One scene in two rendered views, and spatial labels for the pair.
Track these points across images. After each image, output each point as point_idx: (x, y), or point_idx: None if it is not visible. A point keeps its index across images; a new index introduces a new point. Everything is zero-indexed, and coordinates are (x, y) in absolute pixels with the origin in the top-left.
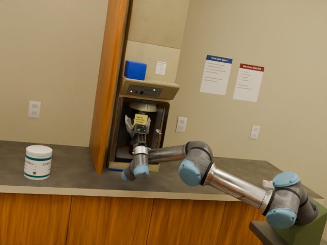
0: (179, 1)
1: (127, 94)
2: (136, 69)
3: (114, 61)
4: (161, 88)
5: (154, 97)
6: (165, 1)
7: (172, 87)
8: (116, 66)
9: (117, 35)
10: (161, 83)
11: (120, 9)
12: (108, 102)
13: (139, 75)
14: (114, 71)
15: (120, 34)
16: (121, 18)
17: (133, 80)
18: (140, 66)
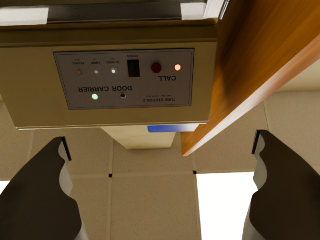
0: (115, 128)
1: (186, 40)
2: (173, 128)
3: (230, 120)
4: (74, 111)
5: (59, 25)
6: (134, 126)
7: (38, 123)
8: (227, 118)
9: (215, 134)
10: (87, 127)
11: (205, 142)
12: (308, 59)
13: (163, 125)
14: (237, 113)
15: (207, 135)
16: (204, 140)
17: (184, 122)
18: (164, 131)
